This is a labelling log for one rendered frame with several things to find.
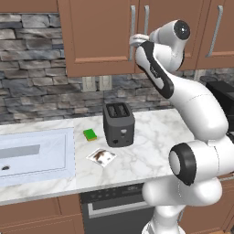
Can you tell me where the brown base cabinet door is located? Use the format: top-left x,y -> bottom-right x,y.
0,213 -> 85,234

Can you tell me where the white sink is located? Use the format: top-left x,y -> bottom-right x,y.
0,126 -> 77,188

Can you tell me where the brown wall cabinet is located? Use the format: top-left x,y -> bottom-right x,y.
0,0 -> 59,14

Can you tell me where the dark grey toaster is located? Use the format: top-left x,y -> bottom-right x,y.
101,101 -> 136,148

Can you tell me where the black countertop appliance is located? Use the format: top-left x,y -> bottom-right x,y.
205,80 -> 234,135

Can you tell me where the brown wall cabinet door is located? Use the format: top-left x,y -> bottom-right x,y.
57,0 -> 140,78
134,0 -> 212,74
196,0 -> 234,70

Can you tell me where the brown base cabinet drawer front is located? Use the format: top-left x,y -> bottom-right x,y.
0,197 -> 62,221

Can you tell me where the green and yellow sponge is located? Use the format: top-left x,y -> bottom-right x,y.
82,128 -> 99,143

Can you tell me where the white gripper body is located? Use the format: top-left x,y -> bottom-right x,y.
129,33 -> 151,47

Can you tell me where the black dishwasher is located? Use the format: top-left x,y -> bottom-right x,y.
79,182 -> 157,234

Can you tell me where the brown base cabinet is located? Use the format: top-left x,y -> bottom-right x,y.
178,175 -> 234,234

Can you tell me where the silver cabinet door handle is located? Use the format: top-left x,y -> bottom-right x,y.
128,5 -> 137,62
144,5 -> 151,36
205,5 -> 224,59

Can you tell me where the white wall outlet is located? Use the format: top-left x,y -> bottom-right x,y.
82,76 -> 97,92
98,75 -> 113,91

